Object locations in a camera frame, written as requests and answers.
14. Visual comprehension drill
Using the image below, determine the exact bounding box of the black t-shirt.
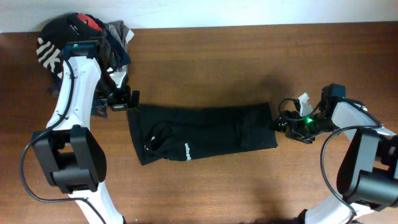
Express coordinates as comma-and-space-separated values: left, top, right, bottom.
127, 103, 278, 165

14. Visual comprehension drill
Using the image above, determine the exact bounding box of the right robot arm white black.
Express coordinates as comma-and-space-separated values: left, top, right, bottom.
272, 83, 397, 224

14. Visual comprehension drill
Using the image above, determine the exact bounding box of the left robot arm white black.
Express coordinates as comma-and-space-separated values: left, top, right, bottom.
29, 39, 131, 223

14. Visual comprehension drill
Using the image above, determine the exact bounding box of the navy red trimmed folded shirt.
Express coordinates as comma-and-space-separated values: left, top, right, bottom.
77, 14, 134, 71

